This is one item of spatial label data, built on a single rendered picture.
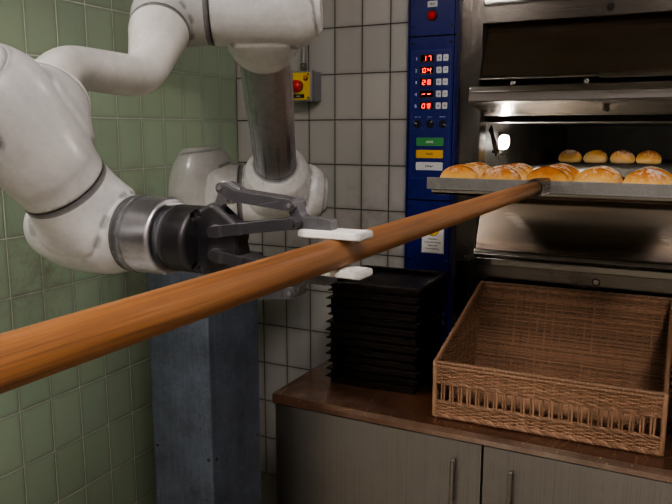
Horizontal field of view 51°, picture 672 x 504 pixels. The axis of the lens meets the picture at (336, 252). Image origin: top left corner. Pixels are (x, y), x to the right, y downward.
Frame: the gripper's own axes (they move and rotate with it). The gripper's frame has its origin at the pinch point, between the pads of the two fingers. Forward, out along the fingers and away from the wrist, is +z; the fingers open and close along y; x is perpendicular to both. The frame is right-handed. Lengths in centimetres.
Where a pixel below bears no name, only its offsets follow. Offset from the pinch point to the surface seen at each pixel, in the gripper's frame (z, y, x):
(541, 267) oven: -10, 30, -154
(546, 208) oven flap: -10, 12, -157
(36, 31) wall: -120, -36, -68
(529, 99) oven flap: -12, -20, -140
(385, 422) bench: -37, 64, -99
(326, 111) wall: -84, -18, -154
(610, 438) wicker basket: 18, 59, -105
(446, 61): -41, -32, -152
